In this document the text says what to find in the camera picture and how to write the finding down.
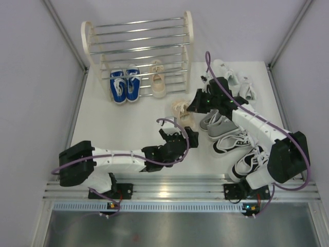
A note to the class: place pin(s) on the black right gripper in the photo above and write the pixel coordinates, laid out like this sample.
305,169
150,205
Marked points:
196,106

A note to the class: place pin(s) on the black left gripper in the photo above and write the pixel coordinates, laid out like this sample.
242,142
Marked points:
192,137

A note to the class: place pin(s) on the beige lace sneaker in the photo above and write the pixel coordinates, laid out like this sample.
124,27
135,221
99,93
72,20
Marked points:
179,111
157,79

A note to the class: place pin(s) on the blue canvas sneaker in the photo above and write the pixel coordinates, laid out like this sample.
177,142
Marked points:
118,85
133,83

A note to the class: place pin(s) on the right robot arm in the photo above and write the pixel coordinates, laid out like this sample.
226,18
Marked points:
270,154

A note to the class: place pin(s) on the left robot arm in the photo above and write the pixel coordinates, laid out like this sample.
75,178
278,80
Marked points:
84,164

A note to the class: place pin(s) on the cream and chrome shoe rack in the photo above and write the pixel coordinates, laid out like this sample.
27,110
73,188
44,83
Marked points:
161,48

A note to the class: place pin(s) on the grey canvas sneaker back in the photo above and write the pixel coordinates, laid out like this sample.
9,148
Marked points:
210,118

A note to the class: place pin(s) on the grey canvas sneaker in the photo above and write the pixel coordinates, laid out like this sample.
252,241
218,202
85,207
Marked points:
210,118
222,128

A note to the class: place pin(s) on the grey canvas sneaker front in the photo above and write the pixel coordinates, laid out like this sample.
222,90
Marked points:
222,128

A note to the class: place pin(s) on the white sneaker left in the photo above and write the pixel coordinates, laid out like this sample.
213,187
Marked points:
221,69

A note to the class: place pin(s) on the black white sneaker upper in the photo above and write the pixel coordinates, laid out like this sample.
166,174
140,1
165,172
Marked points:
232,142

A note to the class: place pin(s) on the black white sneaker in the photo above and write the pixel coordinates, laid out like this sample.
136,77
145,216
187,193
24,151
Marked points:
232,142
249,163

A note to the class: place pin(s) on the white sneaker right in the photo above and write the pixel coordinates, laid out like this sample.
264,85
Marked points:
247,90

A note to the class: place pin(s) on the black white sneaker lower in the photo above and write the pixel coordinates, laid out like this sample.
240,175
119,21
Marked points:
249,163

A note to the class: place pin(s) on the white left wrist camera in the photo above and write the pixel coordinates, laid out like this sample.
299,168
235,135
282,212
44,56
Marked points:
168,127

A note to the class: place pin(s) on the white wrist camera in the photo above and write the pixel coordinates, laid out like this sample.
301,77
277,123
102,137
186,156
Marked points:
205,79
168,127

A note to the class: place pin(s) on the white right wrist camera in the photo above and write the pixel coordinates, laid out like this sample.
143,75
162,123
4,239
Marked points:
205,79

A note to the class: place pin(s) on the aluminium mounting rail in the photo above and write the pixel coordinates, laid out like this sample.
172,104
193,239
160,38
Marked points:
153,187

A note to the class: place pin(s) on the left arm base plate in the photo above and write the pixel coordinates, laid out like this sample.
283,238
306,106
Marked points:
120,191

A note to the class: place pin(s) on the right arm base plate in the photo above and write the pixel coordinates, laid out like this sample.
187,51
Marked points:
237,192

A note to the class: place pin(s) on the perforated cable duct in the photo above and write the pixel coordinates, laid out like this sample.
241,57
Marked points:
186,207

